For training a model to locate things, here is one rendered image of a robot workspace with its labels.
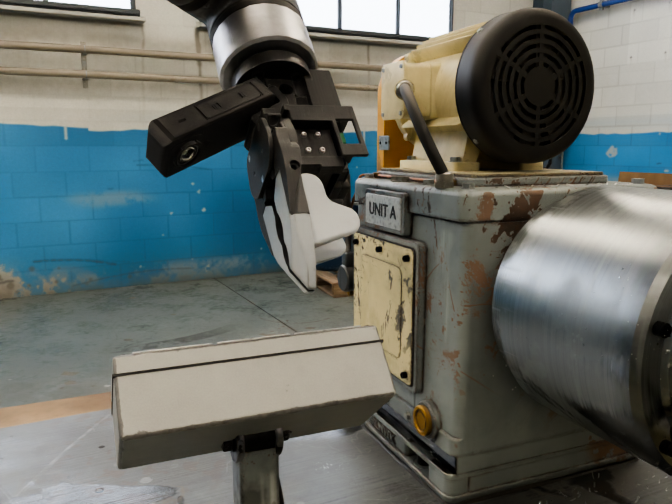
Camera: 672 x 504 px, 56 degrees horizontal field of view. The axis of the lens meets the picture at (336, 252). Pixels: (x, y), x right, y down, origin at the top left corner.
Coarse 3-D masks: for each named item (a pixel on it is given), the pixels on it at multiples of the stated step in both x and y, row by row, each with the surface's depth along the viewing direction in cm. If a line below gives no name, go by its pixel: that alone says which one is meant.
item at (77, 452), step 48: (0, 432) 90; (48, 432) 90; (96, 432) 90; (336, 432) 90; (0, 480) 77; (48, 480) 77; (96, 480) 77; (144, 480) 77; (192, 480) 77; (288, 480) 77; (336, 480) 77; (384, 480) 77; (576, 480) 77; (624, 480) 77
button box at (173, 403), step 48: (288, 336) 40; (336, 336) 41; (144, 384) 36; (192, 384) 37; (240, 384) 38; (288, 384) 38; (336, 384) 39; (384, 384) 40; (144, 432) 35; (192, 432) 36; (240, 432) 39
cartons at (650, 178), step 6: (624, 174) 620; (630, 174) 614; (636, 174) 608; (642, 174) 603; (648, 174) 597; (654, 174) 592; (660, 174) 586; (666, 174) 581; (618, 180) 626; (624, 180) 620; (630, 180) 614; (648, 180) 597; (654, 180) 591; (660, 180) 586; (666, 180) 580
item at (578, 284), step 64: (576, 192) 64; (640, 192) 59; (512, 256) 65; (576, 256) 56; (640, 256) 50; (512, 320) 61; (576, 320) 54; (640, 320) 48; (576, 384) 55; (640, 384) 48; (640, 448) 51
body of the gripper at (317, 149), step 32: (256, 64) 53; (288, 64) 54; (288, 96) 54; (320, 96) 55; (256, 128) 51; (288, 128) 49; (320, 128) 52; (256, 160) 52; (320, 160) 50; (256, 192) 52
